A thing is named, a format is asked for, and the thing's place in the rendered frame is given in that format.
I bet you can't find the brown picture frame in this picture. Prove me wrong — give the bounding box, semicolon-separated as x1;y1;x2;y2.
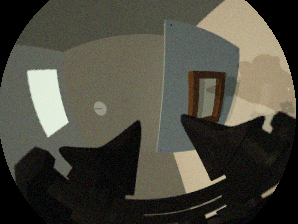
188;71;226;123

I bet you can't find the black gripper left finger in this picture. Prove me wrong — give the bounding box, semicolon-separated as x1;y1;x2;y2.
60;121;141;196

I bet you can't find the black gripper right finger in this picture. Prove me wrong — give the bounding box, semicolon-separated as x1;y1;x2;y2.
181;115;266;181

